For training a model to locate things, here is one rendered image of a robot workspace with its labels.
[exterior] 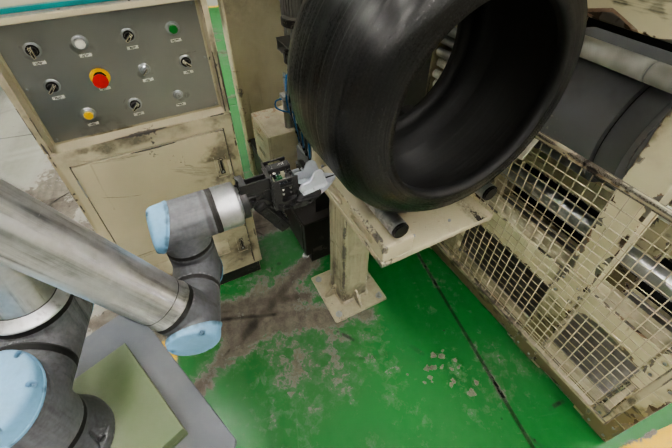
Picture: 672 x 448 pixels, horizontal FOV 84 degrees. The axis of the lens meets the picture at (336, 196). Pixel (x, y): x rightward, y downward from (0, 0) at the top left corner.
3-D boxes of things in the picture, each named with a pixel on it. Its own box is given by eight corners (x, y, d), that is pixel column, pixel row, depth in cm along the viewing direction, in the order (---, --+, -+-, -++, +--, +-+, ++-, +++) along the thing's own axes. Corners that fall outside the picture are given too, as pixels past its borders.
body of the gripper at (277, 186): (301, 175, 73) (240, 194, 68) (304, 207, 78) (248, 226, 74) (286, 154, 78) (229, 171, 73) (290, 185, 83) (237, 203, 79)
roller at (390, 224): (335, 143, 108) (342, 152, 112) (323, 154, 109) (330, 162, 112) (406, 221, 86) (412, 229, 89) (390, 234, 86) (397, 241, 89)
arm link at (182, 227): (154, 235, 75) (136, 197, 69) (216, 214, 79) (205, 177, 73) (161, 268, 69) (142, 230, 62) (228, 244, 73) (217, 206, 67)
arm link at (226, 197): (227, 240, 73) (214, 209, 79) (251, 232, 74) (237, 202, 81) (217, 207, 67) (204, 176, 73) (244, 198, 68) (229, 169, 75)
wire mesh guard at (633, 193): (419, 227, 170) (451, 81, 122) (422, 225, 170) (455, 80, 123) (603, 425, 111) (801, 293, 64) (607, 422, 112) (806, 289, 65)
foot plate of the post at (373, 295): (311, 279, 185) (310, 274, 182) (358, 258, 194) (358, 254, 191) (336, 323, 167) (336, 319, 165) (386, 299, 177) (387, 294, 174)
